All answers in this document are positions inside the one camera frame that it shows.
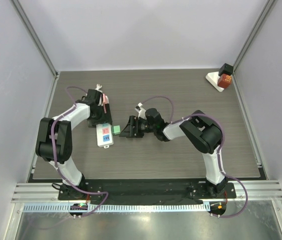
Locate white power strip coloured sockets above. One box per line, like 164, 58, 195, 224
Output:
96, 123, 114, 149

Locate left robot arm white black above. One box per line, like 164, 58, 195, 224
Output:
35, 84, 113, 200

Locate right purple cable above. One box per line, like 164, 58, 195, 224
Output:
142, 95, 249, 219

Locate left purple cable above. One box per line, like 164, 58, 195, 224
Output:
25, 86, 109, 230

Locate purple cable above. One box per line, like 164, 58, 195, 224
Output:
142, 95, 249, 219
25, 86, 109, 230

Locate aluminium rail front frame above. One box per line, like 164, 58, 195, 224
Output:
11, 180, 282, 203

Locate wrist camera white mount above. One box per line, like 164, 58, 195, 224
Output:
80, 96, 90, 105
135, 102, 146, 119

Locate black cube plug adapter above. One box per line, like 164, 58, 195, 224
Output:
218, 63, 234, 76

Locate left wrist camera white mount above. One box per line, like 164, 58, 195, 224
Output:
80, 96, 90, 105

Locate slotted cable duct strip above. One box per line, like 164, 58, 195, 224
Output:
23, 202, 210, 214

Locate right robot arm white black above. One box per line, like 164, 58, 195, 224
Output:
119, 108, 228, 198

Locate aluminium frame post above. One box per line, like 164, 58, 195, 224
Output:
10, 0, 58, 78
233, 0, 277, 72

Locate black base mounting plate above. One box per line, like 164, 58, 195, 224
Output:
57, 178, 237, 201

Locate green cube plug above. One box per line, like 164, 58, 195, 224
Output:
112, 125, 121, 135

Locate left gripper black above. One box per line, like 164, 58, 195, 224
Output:
88, 103, 112, 128

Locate left aluminium frame post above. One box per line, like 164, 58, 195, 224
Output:
10, 0, 58, 78

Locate white triangular socket base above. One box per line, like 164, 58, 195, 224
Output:
205, 71, 225, 93

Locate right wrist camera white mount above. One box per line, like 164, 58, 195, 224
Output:
135, 102, 146, 119

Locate red-brown cube plug adapter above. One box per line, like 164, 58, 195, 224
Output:
217, 73, 232, 89

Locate pink cube plug adapter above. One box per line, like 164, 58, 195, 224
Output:
102, 93, 109, 114

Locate right aluminium frame post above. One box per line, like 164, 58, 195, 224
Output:
233, 0, 277, 72

